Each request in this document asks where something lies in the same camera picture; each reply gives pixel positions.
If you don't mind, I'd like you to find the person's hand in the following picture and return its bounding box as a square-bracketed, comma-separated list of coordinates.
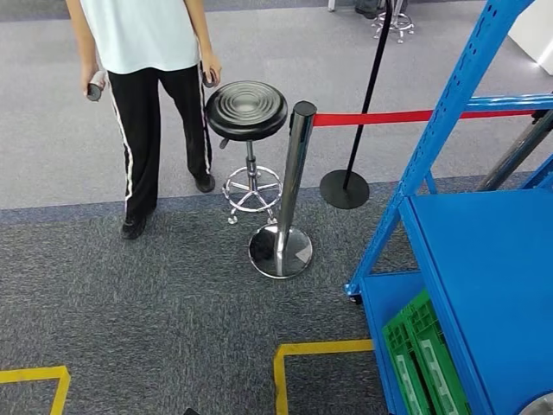
[79, 60, 107, 99]
[199, 50, 223, 88]

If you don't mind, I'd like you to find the blue metal shelf rack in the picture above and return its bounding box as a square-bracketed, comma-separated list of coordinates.
[343, 0, 553, 415]

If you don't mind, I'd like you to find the chrome star base stool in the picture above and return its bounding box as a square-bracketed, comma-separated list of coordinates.
[204, 80, 289, 227]

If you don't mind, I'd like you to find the person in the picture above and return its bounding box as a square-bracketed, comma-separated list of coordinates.
[354, 0, 407, 21]
[65, 0, 223, 242]

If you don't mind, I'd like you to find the metal barrier stanchion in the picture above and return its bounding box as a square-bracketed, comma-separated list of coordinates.
[476, 108, 553, 193]
[274, 100, 318, 278]

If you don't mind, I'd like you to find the thin black bar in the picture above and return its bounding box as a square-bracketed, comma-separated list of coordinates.
[343, 0, 394, 190]

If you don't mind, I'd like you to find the red barrier belt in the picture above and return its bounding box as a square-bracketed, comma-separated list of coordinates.
[313, 108, 536, 128]

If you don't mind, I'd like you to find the chrome chair base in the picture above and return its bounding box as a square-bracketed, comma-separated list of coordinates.
[371, 10, 415, 45]

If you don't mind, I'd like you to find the green plastic crate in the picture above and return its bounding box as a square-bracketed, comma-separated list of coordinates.
[382, 311, 433, 415]
[406, 289, 473, 415]

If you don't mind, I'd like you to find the white lit display block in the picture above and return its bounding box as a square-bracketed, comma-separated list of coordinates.
[507, 0, 553, 75]

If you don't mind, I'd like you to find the grey plastic wheel hubcap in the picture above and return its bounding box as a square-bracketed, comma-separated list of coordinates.
[517, 392, 553, 415]

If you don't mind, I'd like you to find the black round base plate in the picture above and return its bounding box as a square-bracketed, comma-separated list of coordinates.
[320, 169, 370, 211]

